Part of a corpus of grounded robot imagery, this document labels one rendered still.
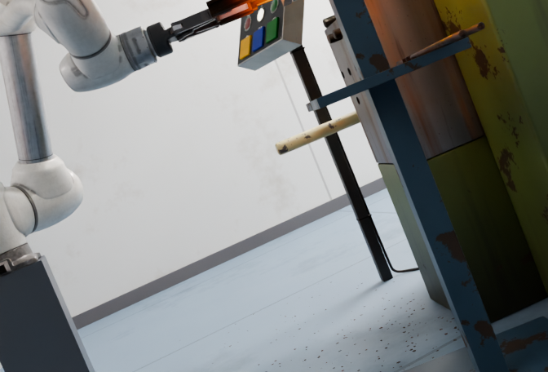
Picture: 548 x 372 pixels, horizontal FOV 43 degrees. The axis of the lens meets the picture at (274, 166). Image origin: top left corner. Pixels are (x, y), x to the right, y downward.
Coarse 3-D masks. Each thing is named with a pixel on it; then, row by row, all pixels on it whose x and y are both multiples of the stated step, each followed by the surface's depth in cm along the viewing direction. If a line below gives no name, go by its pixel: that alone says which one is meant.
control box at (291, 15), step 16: (272, 0) 245; (304, 0) 242; (256, 16) 255; (272, 16) 243; (288, 16) 237; (240, 32) 266; (288, 32) 236; (240, 48) 263; (272, 48) 243; (288, 48) 242; (240, 64) 261; (256, 64) 260
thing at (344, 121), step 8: (352, 112) 237; (336, 120) 236; (344, 120) 236; (352, 120) 236; (312, 128) 236; (320, 128) 235; (328, 128) 235; (336, 128) 235; (344, 128) 237; (296, 136) 234; (304, 136) 234; (312, 136) 234; (320, 136) 235; (280, 144) 233; (288, 144) 233; (296, 144) 234; (304, 144) 235; (280, 152) 233; (288, 152) 235
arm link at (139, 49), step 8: (128, 32) 155; (136, 32) 154; (144, 32) 156; (128, 40) 153; (136, 40) 153; (144, 40) 153; (128, 48) 153; (136, 48) 153; (144, 48) 154; (152, 48) 155; (128, 56) 154; (136, 56) 154; (144, 56) 154; (152, 56) 155; (136, 64) 155; (144, 64) 156
